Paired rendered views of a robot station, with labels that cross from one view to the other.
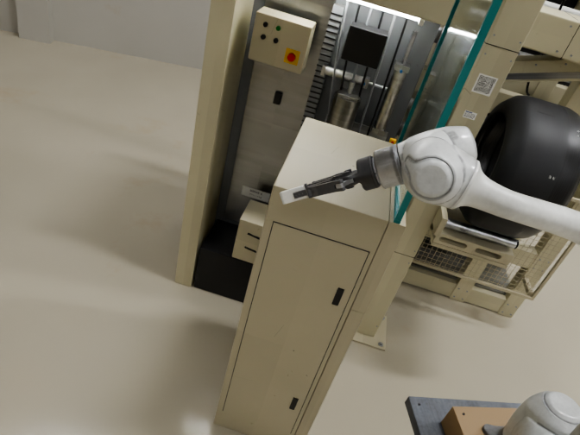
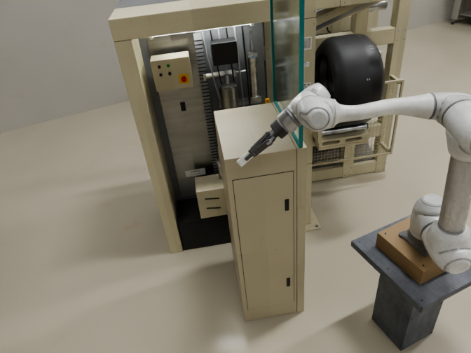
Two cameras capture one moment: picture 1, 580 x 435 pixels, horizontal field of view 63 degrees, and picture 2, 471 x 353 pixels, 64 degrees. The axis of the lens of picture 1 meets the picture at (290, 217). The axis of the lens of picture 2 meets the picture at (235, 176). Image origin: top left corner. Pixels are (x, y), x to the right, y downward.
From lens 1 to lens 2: 45 cm
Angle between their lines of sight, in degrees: 6
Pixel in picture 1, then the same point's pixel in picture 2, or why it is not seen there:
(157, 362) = (190, 305)
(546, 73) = (335, 17)
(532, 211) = (370, 110)
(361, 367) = (312, 244)
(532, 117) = (340, 50)
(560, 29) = not seen: outside the picture
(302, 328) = (274, 233)
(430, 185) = (319, 122)
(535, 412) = (420, 210)
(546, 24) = not seen: outside the picture
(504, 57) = (309, 23)
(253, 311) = (242, 238)
